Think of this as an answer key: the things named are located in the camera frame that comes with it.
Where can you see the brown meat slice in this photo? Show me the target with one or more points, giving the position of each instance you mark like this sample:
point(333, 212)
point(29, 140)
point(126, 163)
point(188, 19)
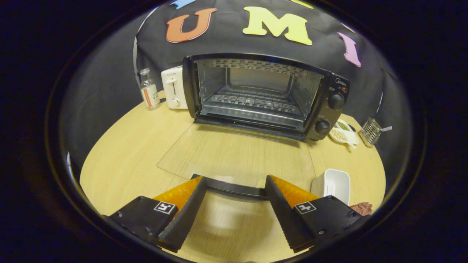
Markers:
point(362, 209)

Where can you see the clear glass bottle orange label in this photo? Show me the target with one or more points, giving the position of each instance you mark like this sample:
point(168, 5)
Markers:
point(149, 91)

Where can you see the white divided dish with grains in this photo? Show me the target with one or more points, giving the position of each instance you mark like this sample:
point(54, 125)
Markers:
point(342, 134)

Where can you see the white small rectangular tray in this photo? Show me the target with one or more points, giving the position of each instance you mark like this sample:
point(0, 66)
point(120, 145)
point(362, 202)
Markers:
point(336, 182)

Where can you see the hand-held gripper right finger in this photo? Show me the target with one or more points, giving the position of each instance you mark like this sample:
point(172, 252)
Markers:
point(287, 215)

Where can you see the small black round lid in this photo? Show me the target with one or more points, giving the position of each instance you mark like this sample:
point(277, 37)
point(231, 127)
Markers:
point(351, 128)

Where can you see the white printed card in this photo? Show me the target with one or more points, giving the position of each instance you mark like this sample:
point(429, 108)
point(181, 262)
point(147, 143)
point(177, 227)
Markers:
point(69, 164)

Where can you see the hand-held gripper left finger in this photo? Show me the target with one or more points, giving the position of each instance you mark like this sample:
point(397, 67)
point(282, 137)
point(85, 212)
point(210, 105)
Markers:
point(186, 215)

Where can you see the white pop-up toaster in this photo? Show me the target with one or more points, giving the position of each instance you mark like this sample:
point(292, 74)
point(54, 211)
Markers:
point(174, 87)

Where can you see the black toaster oven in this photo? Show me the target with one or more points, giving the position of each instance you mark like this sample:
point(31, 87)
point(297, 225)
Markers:
point(331, 109)

